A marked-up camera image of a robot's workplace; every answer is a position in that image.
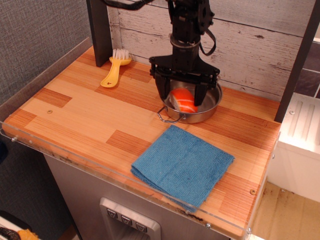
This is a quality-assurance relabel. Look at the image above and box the yellow dish brush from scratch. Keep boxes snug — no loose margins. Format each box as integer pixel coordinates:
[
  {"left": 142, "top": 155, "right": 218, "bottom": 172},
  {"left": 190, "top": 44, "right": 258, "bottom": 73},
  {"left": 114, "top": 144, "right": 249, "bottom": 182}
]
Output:
[{"left": 100, "top": 48, "right": 132, "bottom": 88}]

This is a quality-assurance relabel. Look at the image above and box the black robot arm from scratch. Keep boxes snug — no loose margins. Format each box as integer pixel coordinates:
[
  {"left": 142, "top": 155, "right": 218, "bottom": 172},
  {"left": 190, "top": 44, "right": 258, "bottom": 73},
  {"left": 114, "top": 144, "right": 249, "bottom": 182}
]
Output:
[{"left": 149, "top": 0, "right": 220, "bottom": 106}]

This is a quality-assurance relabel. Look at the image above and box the yellow object at corner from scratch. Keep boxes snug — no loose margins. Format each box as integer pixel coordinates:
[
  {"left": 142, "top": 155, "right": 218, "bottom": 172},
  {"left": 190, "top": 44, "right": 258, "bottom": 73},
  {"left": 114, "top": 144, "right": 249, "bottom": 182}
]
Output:
[{"left": 17, "top": 229, "right": 39, "bottom": 240}]

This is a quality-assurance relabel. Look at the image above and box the grey toy fridge cabinet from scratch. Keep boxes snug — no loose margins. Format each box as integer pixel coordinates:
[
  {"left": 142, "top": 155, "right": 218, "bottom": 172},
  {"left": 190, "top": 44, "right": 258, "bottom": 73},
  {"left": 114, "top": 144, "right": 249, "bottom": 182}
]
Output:
[{"left": 45, "top": 155, "right": 228, "bottom": 240}]

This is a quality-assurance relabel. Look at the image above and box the silver dispenser panel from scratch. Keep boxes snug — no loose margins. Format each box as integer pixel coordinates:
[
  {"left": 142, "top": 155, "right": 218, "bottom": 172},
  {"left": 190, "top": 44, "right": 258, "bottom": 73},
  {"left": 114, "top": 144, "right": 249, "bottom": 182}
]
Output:
[{"left": 99, "top": 197, "right": 162, "bottom": 240}]

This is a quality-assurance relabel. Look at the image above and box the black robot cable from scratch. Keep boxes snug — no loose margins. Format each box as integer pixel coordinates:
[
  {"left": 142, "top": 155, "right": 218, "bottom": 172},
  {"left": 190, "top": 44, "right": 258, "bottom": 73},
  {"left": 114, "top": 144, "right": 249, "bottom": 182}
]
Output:
[{"left": 198, "top": 27, "right": 217, "bottom": 57}]

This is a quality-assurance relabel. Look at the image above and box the dark grey post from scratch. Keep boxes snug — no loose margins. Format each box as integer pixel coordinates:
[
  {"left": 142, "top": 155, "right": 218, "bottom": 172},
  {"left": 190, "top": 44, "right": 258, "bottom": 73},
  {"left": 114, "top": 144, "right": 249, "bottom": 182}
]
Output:
[
  {"left": 274, "top": 0, "right": 320, "bottom": 123},
  {"left": 86, "top": 0, "right": 113, "bottom": 67}
]

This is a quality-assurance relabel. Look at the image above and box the dark grey right post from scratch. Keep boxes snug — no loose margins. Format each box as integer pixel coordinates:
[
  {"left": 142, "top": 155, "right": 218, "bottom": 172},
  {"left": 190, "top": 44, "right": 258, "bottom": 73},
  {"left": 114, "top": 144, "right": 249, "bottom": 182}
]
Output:
[{"left": 274, "top": 0, "right": 320, "bottom": 123}]

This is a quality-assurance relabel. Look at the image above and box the white toy sink unit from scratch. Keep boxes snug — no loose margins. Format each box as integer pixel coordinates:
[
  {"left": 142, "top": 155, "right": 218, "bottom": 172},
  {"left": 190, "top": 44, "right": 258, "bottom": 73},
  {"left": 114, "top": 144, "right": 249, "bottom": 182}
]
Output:
[{"left": 267, "top": 93, "right": 320, "bottom": 202}]

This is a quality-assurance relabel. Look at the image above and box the blue folded cloth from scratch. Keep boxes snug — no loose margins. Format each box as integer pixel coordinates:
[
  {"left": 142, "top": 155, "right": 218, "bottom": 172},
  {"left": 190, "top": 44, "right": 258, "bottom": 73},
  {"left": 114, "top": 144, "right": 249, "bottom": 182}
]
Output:
[{"left": 131, "top": 125, "right": 235, "bottom": 213}]

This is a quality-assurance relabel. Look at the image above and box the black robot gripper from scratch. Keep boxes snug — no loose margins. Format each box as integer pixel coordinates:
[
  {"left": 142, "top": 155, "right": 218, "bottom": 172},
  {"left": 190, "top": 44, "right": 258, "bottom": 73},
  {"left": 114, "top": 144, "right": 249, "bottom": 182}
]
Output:
[{"left": 149, "top": 45, "right": 220, "bottom": 106}]

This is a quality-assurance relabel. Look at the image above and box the stainless steel pot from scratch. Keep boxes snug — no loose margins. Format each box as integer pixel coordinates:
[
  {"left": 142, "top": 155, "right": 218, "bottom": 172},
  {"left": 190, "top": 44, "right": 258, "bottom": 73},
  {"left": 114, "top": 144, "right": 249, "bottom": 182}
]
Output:
[{"left": 157, "top": 83, "right": 223, "bottom": 124}]

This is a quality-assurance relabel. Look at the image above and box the clear acrylic edge guard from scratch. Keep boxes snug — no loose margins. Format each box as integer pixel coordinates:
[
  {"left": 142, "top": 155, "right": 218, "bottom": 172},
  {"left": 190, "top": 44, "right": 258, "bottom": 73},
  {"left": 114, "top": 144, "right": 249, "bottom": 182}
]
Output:
[{"left": 2, "top": 113, "right": 280, "bottom": 240}]

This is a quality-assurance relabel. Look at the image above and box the dark grey left post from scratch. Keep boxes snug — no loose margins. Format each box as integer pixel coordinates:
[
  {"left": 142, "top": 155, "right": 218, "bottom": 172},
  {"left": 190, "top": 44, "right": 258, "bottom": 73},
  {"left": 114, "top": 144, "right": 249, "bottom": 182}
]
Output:
[{"left": 86, "top": 0, "right": 113, "bottom": 67}]

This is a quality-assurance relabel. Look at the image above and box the orange salmon sushi toy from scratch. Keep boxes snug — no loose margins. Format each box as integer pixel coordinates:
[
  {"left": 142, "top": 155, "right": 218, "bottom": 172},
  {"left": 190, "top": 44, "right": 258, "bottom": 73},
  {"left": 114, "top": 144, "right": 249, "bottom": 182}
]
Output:
[{"left": 169, "top": 87, "right": 198, "bottom": 113}]

